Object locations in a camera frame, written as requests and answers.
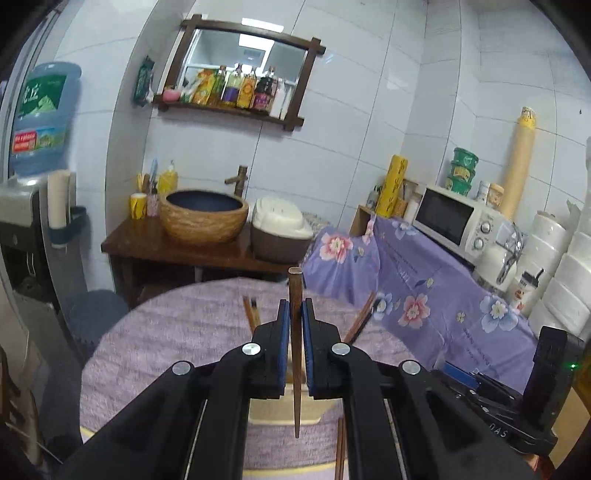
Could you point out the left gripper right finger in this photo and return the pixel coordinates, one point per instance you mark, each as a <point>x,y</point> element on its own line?
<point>401,421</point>

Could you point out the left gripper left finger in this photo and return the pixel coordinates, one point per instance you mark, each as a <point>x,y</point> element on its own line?
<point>191,422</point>

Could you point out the brown wooden chopstick single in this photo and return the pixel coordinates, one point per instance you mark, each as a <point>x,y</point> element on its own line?
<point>296,287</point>

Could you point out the cream plastic utensil holder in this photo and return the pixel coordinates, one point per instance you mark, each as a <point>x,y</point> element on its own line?
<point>280,412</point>

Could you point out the purple striped tablecloth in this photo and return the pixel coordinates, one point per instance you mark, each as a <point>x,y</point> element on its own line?
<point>199,323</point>

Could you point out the thick brown chopstick in holder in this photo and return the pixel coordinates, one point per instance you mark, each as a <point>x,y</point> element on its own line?
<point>361,320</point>

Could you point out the purple floral cloth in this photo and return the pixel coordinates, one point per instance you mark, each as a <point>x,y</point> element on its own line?
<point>425,297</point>

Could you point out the white drink cup with straw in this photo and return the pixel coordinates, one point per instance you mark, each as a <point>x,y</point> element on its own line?
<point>521,289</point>

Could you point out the blue round stool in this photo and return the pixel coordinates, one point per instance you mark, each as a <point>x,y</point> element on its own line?
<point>93,314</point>

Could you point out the white paper roll stack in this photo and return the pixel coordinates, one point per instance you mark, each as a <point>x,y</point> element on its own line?
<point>565,303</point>

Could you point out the dark wooden sink counter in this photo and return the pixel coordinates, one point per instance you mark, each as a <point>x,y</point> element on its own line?
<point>147,262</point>

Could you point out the white microwave oven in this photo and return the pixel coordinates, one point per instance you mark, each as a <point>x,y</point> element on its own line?
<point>461,225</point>

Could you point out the water dispenser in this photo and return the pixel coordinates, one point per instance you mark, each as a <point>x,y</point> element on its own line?
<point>43,264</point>

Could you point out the woven basin sink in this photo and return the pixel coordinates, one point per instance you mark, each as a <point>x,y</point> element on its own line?
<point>198,217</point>

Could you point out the white brown rice cooker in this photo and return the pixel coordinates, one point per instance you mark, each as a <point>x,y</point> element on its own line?
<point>279,232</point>

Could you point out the yellow mug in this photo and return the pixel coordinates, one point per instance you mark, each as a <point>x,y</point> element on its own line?
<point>138,206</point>

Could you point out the paper cup stack holder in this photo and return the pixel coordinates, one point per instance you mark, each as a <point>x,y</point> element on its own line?
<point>65,221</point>

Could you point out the yellow soap bottle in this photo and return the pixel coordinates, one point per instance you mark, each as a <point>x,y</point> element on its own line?
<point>168,180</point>

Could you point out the bronze faucet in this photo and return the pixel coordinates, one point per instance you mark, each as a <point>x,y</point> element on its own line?
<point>238,181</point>

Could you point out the yellow roll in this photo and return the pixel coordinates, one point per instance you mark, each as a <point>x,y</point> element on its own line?
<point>392,185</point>

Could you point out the green instant noodle cups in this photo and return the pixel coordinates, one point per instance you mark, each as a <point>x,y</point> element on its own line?
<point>462,171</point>

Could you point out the green hanging packet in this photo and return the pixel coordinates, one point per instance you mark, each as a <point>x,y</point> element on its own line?
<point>142,91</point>

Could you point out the blue water jug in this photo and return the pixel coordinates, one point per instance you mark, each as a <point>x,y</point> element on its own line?
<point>41,128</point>

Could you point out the wooden framed mirror shelf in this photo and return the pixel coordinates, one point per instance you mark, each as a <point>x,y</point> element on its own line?
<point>241,69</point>

